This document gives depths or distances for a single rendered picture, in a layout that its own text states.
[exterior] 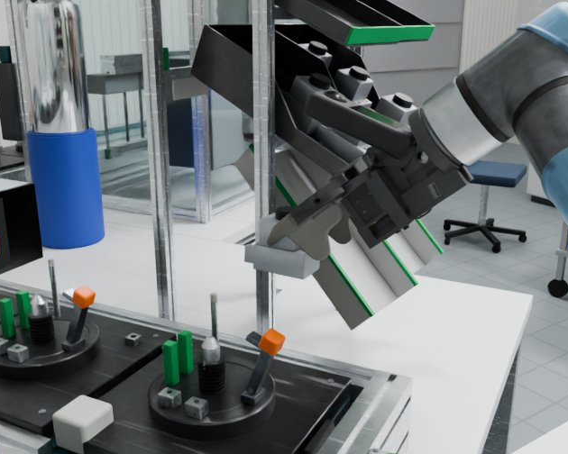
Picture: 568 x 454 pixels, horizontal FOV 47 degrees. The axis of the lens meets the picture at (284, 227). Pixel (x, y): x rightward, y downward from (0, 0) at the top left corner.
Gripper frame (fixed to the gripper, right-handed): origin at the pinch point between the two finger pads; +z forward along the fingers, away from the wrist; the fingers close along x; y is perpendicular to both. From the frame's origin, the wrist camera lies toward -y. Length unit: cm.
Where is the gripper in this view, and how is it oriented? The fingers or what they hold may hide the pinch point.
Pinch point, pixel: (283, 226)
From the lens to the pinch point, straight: 72.6
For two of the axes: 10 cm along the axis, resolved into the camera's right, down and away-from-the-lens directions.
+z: -7.0, 5.2, 4.9
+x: 4.4, -2.3, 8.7
